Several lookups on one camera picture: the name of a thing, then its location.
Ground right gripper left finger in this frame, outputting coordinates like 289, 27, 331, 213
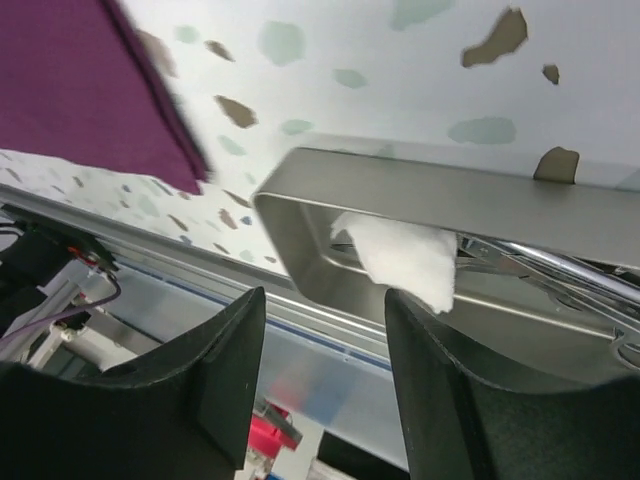
1, 287, 266, 479

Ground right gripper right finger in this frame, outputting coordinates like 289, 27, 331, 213
384, 289, 639, 479

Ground steel forceps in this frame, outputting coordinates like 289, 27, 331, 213
457, 236, 639, 314

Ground steel scissors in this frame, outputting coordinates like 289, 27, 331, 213
609, 328, 639, 373

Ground metal tray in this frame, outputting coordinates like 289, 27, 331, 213
254, 149, 639, 384

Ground purple cloth mat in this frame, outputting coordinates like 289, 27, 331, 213
1, 1, 210, 194

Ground aluminium rail frame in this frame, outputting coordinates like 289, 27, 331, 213
1, 186, 405, 464

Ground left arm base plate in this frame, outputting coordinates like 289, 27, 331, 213
1, 204, 118, 330

